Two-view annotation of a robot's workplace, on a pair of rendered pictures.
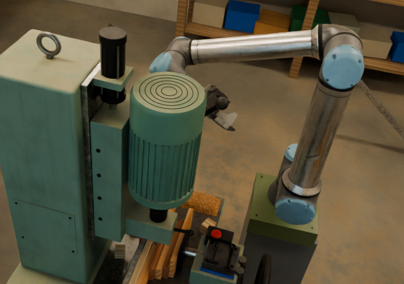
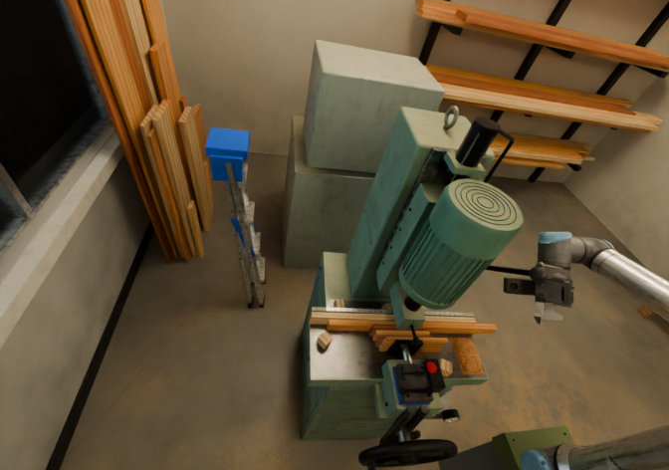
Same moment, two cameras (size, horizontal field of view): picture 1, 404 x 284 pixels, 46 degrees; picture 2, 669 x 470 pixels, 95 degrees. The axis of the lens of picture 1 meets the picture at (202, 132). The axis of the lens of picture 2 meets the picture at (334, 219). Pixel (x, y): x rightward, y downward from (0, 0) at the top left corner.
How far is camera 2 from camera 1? 0.56 m
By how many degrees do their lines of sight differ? 49
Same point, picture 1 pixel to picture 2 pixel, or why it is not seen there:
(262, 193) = (545, 440)
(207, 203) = (468, 358)
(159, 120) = (445, 205)
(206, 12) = not seen: outside the picture
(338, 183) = not seen: outside the picture
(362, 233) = not seen: outside the picture
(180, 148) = (445, 250)
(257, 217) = (511, 441)
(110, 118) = (433, 192)
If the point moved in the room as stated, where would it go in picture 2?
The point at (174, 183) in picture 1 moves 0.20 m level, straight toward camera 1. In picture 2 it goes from (423, 277) to (348, 287)
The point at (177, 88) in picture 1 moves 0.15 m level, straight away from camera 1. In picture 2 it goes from (495, 207) to (545, 203)
